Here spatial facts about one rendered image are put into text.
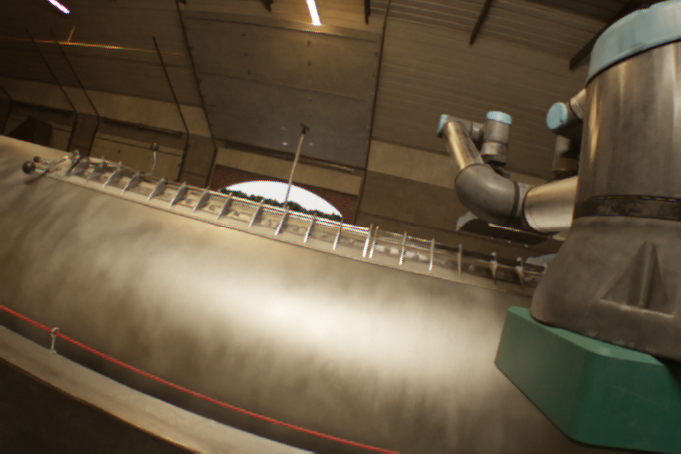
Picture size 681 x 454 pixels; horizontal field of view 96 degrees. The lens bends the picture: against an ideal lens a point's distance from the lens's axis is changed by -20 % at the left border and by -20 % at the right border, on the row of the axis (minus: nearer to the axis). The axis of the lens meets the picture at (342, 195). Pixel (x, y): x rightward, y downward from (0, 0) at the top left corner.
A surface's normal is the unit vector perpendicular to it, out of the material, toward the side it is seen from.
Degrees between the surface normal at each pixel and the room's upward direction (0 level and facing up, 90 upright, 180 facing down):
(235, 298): 55
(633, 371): 90
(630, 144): 90
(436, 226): 90
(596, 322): 90
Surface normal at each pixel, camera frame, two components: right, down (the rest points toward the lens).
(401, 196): -0.09, -0.12
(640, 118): -0.84, -0.25
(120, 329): 0.00, -0.45
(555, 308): -0.97, -0.24
